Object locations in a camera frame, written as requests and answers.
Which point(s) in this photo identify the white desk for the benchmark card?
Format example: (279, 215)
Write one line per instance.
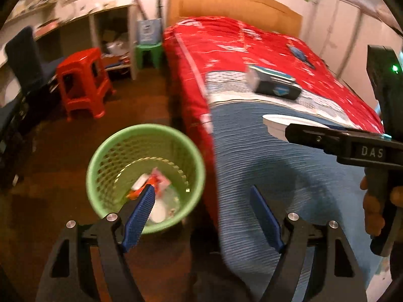
(132, 37)

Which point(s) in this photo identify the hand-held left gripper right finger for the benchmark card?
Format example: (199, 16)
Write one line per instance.
(264, 217)

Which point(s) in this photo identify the black chair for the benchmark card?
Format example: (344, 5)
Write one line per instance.
(9, 151)
(22, 53)

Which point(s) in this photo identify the blue ribbed bed cover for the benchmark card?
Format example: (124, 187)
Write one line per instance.
(252, 151)

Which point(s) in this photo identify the white plastic bag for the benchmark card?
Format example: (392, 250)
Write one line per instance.
(116, 46)

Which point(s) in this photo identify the bed with red blanket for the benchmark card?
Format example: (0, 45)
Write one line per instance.
(220, 47)

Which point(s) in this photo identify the white wardrobe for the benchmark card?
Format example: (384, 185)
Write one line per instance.
(340, 31)

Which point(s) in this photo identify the blue box on stool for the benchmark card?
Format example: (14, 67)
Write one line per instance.
(148, 31)

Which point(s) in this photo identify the clear smooth plastic cup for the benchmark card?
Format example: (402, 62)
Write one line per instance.
(160, 210)

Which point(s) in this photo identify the person's right hand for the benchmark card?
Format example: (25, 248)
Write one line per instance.
(371, 214)

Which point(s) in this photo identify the green mesh waste basket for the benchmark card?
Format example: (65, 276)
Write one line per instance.
(104, 163)

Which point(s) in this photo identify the red white wrapper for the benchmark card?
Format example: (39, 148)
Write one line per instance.
(159, 179)

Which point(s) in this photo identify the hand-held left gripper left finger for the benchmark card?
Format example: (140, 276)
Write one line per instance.
(140, 217)

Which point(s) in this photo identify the wooden bed headboard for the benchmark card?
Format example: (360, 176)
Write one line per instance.
(220, 0)

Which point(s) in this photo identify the blue toy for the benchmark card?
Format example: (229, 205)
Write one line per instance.
(299, 53)

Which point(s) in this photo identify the wooden bookshelf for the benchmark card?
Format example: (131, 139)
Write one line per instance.
(41, 0)

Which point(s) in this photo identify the red plastic stool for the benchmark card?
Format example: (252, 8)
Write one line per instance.
(82, 69)

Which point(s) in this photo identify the green plastic stool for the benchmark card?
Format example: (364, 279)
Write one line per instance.
(148, 49)

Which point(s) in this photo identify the red black long stick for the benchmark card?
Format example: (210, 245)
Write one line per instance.
(141, 8)

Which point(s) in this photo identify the dark tissue box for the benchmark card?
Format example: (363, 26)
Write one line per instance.
(274, 86)

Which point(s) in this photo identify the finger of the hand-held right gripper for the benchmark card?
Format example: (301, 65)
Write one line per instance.
(314, 138)

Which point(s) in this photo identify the white paper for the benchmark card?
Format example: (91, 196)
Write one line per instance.
(140, 181)

